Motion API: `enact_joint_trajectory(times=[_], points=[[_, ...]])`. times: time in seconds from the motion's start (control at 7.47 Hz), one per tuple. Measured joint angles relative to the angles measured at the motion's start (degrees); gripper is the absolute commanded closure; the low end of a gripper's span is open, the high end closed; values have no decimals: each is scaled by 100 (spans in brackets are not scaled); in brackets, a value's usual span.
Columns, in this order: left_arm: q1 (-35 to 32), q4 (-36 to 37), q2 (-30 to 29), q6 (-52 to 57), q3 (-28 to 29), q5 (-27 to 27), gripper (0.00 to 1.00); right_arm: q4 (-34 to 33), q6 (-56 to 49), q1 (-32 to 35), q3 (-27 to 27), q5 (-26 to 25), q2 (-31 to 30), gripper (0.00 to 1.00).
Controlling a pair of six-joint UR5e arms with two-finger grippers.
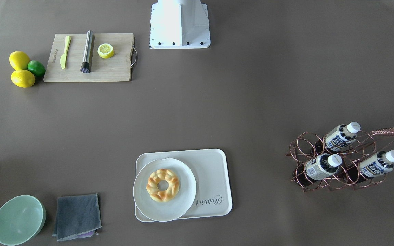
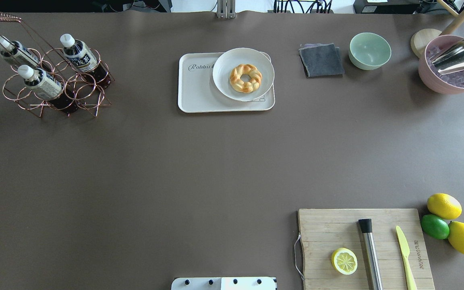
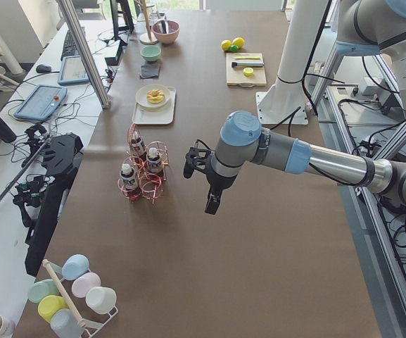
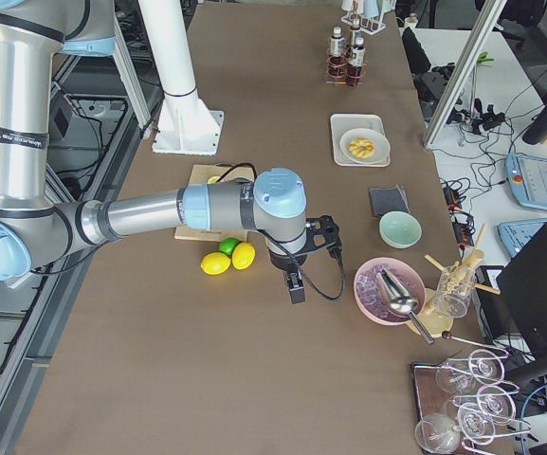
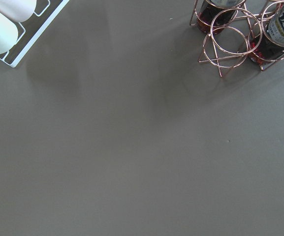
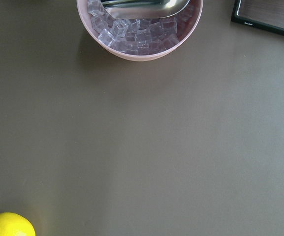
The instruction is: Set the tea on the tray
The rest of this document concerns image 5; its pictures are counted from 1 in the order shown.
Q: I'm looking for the tea bottle front middle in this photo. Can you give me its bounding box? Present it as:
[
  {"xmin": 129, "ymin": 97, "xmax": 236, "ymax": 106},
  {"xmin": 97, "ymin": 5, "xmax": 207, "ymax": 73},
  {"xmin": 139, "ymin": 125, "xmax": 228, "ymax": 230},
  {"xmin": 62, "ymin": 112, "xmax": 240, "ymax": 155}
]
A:
[{"xmin": 196, "ymin": 0, "xmax": 245, "ymax": 34}]

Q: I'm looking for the tea bottle front end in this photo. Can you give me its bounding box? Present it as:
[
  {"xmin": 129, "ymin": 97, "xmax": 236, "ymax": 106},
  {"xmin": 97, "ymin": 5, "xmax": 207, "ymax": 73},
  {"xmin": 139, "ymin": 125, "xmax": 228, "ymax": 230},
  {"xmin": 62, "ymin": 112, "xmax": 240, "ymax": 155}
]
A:
[{"xmin": 249, "ymin": 4, "xmax": 284, "ymax": 65}]

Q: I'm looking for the pale pink cup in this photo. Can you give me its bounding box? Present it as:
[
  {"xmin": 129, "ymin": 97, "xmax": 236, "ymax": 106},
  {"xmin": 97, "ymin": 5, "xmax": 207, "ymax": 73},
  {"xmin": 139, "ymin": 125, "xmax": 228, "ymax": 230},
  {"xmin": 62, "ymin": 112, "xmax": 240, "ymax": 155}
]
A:
[{"xmin": 0, "ymin": 0, "xmax": 37, "ymax": 23}]

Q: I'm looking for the copper wire bottle rack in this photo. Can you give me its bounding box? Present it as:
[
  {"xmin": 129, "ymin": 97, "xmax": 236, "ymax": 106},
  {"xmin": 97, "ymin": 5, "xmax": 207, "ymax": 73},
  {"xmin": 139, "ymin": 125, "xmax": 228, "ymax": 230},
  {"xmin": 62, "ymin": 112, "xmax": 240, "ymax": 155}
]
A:
[{"xmin": 189, "ymin": 0, "xmax": 284, "ymax": 78}]

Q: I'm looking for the white wire cup rack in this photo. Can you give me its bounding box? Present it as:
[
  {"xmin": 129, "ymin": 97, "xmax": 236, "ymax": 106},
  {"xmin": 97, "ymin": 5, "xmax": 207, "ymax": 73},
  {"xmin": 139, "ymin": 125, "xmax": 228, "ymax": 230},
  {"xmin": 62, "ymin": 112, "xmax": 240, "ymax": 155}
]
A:
[{"xmin": 0, "ymin": 0, "xmax": 69, "ymax": 68}]

